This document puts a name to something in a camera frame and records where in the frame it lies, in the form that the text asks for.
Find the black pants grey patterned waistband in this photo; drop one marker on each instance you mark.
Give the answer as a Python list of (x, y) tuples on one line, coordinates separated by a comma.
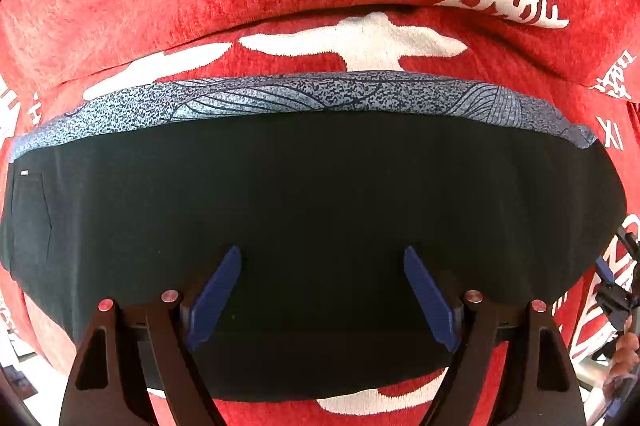
[(320, 186)]

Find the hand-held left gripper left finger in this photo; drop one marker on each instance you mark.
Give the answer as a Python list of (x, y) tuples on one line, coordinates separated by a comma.
[(215, 293)]

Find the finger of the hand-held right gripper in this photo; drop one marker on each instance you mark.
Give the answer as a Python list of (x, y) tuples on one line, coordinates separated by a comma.
[(629, 242), (604, 268)]

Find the person's right hand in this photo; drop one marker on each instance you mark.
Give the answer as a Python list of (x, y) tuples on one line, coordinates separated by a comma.
[(625, 356)]

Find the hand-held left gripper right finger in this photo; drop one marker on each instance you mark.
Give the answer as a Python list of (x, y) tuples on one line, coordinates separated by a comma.
[(431, 293)]

